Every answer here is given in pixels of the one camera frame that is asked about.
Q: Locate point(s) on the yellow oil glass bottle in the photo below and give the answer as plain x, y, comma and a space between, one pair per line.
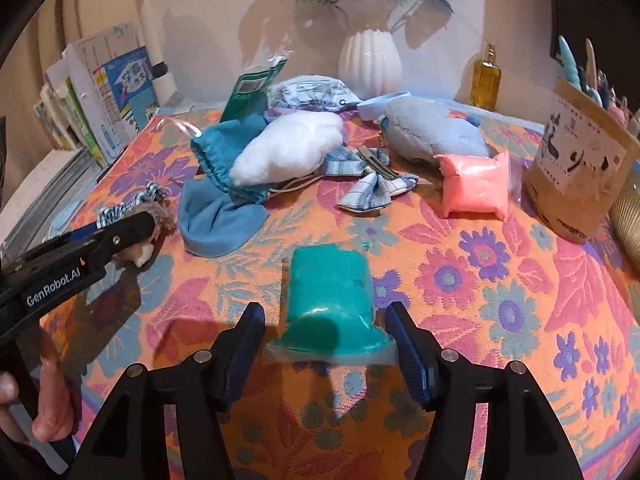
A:
485, 82

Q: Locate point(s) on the grey folder stack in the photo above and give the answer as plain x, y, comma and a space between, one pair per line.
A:
50, 185

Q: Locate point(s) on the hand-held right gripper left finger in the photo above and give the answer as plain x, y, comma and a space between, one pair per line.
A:
247, 355

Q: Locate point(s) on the row of books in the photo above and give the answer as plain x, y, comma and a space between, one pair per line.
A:
115, 90

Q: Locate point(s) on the small brown plush toy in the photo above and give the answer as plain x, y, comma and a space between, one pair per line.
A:
160, 220

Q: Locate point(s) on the green plastic package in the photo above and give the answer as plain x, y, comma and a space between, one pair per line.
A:
245, 97

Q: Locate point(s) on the person's left hand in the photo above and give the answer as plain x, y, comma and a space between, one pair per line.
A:
55, 400

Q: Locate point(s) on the brown paper pen holder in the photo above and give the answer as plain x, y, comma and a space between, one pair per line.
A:
575, 180

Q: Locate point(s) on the light blue plush toy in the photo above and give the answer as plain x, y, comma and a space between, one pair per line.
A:
430, 125

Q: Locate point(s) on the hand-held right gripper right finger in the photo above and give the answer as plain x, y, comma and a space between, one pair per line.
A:
407, 355

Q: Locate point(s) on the metal hair clip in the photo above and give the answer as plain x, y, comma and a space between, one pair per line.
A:
372, 160

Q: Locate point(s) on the dark wooden cabinet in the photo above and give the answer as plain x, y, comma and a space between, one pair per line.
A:
600, 0

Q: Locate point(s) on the bunch of pens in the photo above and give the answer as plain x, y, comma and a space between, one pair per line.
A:
570, 65

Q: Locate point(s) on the white ribbed vase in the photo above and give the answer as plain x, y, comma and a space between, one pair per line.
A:
370, 65

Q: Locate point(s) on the pink soft clay pack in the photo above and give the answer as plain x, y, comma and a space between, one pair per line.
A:
472, 185

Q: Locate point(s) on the beige woven basket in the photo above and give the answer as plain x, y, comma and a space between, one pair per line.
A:
630, 210

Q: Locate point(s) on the plaid fabric bow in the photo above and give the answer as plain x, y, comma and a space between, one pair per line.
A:
367, 192

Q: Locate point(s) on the floral tablecloth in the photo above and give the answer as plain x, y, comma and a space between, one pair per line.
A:
450, 285

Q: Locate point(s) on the teal soft clay pack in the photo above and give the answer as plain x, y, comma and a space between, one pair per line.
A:
330, 290

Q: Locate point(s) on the white wet wipes pack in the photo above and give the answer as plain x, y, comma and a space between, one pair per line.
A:
310, 92

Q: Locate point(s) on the white cotton pouch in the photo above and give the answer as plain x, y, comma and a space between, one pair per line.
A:
285, 150

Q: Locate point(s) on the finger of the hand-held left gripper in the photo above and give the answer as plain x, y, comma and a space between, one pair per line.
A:
75, 234
130, 232

